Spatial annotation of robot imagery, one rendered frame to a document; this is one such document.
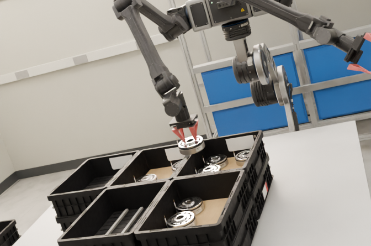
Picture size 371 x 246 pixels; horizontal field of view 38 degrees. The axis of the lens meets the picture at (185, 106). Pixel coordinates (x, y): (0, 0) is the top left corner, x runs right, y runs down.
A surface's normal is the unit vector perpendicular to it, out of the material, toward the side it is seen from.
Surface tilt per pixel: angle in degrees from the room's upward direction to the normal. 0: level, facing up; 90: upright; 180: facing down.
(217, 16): 90
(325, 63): 90
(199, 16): 90
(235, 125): 90
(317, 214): 0
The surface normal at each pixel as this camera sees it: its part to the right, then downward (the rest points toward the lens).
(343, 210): -0.28, -0.93
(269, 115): -0.23, 0.31
